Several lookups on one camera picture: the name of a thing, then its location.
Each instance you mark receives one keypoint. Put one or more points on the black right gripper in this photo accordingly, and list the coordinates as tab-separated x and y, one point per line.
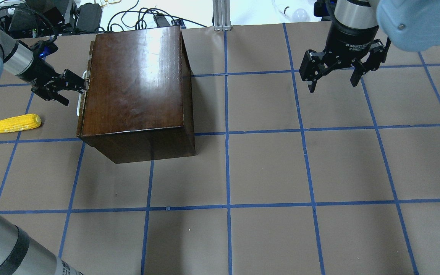
347	42

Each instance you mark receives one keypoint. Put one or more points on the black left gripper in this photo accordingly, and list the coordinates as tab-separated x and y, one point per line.
38	72

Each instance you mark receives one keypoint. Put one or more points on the white drawer handle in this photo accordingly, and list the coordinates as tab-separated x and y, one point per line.
85	76

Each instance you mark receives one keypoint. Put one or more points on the yellow corn cob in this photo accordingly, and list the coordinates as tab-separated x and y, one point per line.
20	123

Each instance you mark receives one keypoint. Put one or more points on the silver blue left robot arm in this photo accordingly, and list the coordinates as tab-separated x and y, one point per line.
28	64

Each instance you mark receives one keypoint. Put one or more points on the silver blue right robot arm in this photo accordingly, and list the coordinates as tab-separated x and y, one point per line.
411	25

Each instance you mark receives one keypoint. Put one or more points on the dark brown wooden drawer box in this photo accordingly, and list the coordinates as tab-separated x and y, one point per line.
138	104

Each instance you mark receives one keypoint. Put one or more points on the white light bulb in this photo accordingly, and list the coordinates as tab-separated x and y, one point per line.
295	14

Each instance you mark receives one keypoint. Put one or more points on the black power adapter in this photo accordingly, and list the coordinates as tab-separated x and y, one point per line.
88	17

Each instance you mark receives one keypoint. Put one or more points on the aluminium frame post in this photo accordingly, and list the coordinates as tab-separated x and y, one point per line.
221	15

